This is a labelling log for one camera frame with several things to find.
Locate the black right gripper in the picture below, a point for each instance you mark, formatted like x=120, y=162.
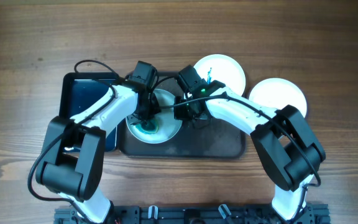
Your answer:
x=181, y=114

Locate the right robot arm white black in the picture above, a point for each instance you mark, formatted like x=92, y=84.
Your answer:
x=289, y=151

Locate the white plate with blue streak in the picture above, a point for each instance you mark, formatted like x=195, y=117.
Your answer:
x=168, y=126

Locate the green yellow sponge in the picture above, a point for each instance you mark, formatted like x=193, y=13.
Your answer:
x=148, y=127

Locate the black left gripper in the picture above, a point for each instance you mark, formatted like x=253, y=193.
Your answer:
x=135, y=118

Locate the black water tray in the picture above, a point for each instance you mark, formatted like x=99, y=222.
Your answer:
x=79, y=91

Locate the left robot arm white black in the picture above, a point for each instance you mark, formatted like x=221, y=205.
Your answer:
x=71, y=160

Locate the brown serving tray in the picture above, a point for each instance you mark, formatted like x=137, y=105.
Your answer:
x=215, y=139

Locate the black aluminium base frame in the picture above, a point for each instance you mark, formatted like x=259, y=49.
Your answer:
x=256, y=213

